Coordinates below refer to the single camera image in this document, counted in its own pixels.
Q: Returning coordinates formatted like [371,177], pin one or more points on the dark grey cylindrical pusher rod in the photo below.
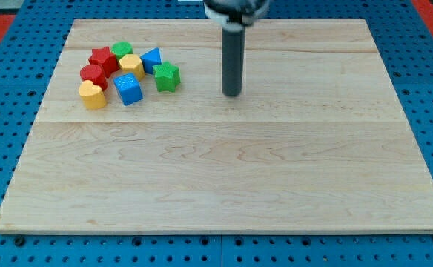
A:
[233,45]

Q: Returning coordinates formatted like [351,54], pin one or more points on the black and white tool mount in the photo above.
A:
[240,12]

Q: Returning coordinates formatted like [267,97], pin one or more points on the blue cube block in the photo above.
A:
[128,88]

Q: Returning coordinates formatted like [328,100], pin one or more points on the wooden board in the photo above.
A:
[317,143]

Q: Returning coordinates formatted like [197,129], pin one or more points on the green star block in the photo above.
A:
[167,77]

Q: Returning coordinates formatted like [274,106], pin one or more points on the blue triangle block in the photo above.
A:
[151,59]

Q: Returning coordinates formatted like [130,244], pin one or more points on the yellow hexagon block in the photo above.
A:
[132,63]

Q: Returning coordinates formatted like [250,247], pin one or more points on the green cylinder block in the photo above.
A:
[121,49]

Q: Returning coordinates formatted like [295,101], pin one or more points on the red star block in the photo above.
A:
[104,58]

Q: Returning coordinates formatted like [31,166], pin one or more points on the red cylinder block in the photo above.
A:
[96,74]

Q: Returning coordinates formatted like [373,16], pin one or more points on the yellow heart block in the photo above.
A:
[92,95]

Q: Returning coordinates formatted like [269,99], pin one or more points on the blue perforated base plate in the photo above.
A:
[30,50]

